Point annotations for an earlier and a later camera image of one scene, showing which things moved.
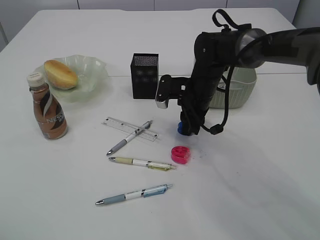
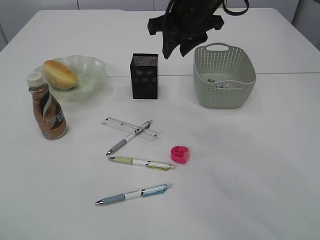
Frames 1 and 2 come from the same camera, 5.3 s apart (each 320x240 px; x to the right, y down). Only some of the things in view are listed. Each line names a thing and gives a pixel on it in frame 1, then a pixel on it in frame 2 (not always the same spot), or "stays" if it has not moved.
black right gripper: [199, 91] → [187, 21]
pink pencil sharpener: [180, 154] stays
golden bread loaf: [60, 74] stays
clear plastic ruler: [129, 128] stays
